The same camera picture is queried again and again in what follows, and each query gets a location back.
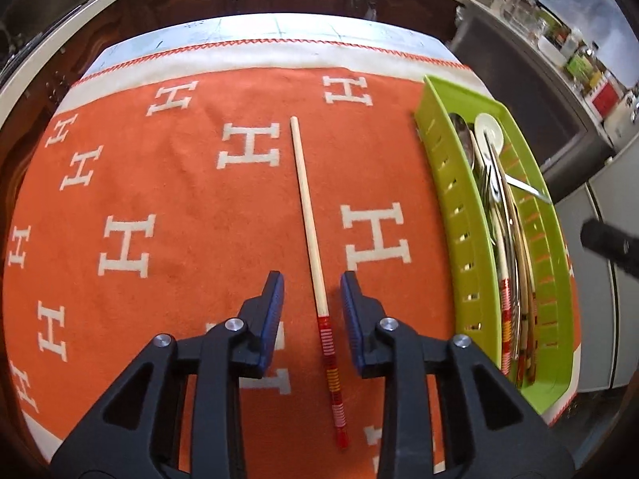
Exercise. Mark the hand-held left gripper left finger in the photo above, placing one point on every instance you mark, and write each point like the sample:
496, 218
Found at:
272, 309

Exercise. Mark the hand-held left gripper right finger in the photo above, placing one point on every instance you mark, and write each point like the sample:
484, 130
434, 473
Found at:
352, 319

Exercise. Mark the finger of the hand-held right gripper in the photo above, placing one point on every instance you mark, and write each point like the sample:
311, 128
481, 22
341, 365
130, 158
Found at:
604, 239

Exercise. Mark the red striped chopstick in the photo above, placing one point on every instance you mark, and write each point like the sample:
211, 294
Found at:
310, 229

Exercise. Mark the group of wooden chopsticks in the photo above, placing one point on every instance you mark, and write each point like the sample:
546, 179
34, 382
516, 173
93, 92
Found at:
506, 309

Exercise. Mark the white ceramic spoon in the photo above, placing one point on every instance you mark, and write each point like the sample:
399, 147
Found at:
486, 132

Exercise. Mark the green plastic utensil tray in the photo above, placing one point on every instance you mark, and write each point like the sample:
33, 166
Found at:
449, 159

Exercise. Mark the large steel spoon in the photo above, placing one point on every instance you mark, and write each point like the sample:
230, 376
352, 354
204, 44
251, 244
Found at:
462, 134

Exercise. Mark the slim steel utensil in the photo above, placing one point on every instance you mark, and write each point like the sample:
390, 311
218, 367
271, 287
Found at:
529, 190

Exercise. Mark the red label jar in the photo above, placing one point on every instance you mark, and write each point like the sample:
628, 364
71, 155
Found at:
605, 100

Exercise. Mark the orange patterned blanket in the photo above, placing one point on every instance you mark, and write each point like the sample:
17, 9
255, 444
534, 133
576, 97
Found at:
174, 184

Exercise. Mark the green label bottle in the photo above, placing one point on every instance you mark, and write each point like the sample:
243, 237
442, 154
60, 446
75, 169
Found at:
579, 67

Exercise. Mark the stainless steel appliance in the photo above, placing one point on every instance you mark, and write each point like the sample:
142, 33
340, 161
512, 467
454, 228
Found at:
519, 85

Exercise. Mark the pale blue tablecloth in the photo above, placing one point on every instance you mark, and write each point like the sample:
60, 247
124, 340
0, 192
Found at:
249, 30

